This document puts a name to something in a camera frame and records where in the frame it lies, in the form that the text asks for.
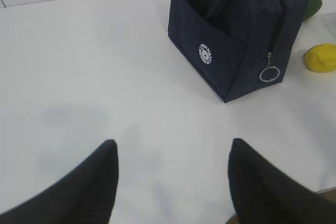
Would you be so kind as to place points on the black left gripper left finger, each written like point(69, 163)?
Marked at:
point(85, 195)

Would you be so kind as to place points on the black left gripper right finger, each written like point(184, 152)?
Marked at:
point(261, 193)

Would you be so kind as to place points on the yellow lemon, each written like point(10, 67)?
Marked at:
point(320, 58)

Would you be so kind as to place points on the navy blue lunch bag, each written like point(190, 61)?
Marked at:
point(237, 46)

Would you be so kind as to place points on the green cucumber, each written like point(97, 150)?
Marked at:
point(313, 7)

